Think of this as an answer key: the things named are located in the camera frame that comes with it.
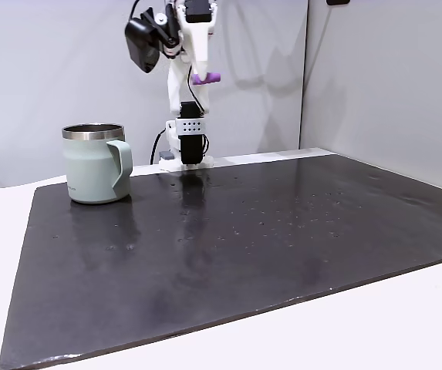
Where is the purple pen grip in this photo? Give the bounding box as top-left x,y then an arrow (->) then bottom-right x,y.
190,71 -> 221,86

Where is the pale green steel-rimmed mug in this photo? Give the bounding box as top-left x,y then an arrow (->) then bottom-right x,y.
61,123 -> 134,205

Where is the black table mat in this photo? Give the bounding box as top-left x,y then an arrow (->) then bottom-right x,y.
0,153 -> 442,370

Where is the black camera box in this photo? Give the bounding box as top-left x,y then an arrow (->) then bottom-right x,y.
123,6 -> 163,75

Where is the black power cable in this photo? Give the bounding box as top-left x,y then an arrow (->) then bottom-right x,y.
150,128 -> 167,166

